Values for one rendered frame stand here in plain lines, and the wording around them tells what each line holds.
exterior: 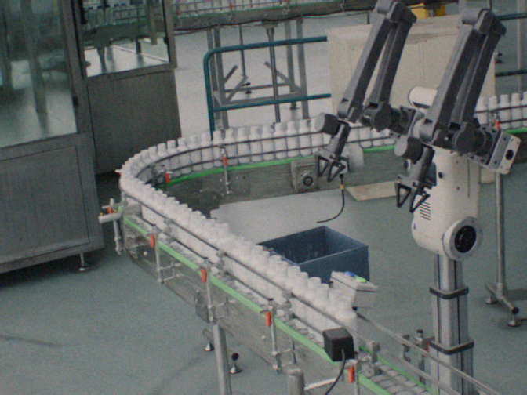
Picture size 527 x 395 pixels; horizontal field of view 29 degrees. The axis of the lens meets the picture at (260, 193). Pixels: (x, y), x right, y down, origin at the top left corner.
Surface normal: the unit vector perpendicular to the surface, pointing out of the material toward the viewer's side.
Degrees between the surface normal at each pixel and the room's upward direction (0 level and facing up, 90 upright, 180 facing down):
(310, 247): 90
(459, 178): 90
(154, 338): 0
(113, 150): 90
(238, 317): 90
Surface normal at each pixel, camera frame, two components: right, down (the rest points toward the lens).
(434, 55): 0.18, 0.27
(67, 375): -0.09, -0.95
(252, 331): -0.88, 0.21
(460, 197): 0.48, 0.39
